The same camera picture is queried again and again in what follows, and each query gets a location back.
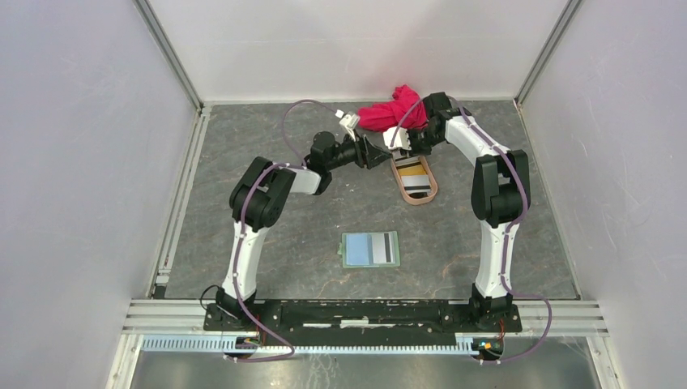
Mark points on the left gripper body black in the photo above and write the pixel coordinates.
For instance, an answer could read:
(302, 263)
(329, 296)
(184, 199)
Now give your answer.
(351, 151)

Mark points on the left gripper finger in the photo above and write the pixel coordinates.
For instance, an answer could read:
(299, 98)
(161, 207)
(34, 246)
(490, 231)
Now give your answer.
(371, 163)
(374, 152)

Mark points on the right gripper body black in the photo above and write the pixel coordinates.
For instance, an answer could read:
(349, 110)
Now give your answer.
(421, 141)

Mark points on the grey striped credit card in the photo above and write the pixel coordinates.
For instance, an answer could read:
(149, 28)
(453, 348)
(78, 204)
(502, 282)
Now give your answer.
(384, 249)

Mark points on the green card holder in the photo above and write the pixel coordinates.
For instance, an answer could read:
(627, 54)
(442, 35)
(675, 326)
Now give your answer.
(355, 250)

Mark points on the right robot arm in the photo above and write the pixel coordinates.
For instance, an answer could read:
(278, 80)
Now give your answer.
(500, 193)

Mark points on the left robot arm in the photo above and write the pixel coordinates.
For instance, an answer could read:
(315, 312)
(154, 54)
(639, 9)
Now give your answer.
(258, 200)

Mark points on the yellow credit card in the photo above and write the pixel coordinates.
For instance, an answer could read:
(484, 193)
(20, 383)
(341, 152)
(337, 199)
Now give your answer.
(411, 170)

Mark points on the red cloth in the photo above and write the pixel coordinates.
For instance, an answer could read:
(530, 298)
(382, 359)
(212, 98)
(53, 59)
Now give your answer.
(405, 109)

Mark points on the pink oval tray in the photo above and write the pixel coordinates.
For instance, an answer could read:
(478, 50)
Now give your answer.
(411, 161)

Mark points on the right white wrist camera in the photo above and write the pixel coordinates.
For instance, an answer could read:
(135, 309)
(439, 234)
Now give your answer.
(396, 139)

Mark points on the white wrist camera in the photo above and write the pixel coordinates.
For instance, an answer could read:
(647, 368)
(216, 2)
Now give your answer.
(348, 123)
(396, 139)

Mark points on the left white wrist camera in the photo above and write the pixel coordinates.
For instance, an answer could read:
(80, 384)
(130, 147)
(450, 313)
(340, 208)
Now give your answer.
(348, 123)

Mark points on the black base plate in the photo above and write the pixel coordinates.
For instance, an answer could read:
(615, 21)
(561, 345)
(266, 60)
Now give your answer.
(363, 322)

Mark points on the white slotted cable duct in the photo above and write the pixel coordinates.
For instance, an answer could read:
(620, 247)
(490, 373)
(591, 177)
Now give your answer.
(233, 344)

